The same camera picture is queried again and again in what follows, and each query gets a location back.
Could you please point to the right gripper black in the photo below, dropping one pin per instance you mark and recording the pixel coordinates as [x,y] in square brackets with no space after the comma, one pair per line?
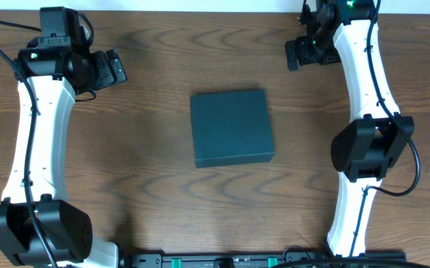
[304,58]

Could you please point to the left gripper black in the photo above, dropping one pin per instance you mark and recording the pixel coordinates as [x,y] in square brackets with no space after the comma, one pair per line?
[109,69]

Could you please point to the dark green box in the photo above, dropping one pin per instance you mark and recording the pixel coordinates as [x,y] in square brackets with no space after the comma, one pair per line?
[231,128]

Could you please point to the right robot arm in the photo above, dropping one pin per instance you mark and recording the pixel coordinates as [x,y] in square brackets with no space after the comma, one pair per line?
[346,32]

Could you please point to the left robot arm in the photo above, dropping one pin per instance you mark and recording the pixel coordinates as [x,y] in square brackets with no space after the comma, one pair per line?
[38,225]

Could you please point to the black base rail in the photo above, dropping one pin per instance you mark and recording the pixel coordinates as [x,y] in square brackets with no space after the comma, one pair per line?
[291,257]

